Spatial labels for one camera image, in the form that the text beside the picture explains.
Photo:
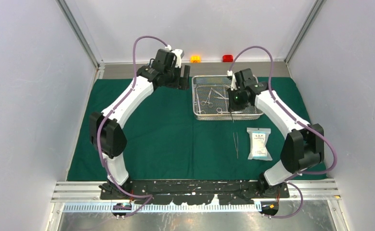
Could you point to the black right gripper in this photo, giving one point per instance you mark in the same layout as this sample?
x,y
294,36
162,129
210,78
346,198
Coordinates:
x,y
233,106

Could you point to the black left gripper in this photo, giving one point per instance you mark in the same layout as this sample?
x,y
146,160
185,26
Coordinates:
x,y
181,83

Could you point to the metal mesh instrument tray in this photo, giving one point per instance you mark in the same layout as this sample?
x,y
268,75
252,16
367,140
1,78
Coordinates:
x,y
221,84

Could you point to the steel surgical forceps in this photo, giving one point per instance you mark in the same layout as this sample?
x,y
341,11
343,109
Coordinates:
x,y
203,100

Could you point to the white sterile packet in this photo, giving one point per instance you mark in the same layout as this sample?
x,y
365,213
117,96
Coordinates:
x,y
258,140

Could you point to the green surgical drape cloth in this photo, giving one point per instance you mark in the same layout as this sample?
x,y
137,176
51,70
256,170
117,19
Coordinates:
x,y
166,141

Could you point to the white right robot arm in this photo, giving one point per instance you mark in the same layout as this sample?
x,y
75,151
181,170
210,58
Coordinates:
x,y
303,146

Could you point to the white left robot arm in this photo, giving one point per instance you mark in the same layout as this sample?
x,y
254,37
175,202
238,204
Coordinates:
x,y
106,127

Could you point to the yellow toy block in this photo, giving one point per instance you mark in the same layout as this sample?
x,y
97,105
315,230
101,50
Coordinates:
x,y
195,59

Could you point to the red toy block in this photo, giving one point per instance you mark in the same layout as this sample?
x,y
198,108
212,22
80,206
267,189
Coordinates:
x,y
227,58

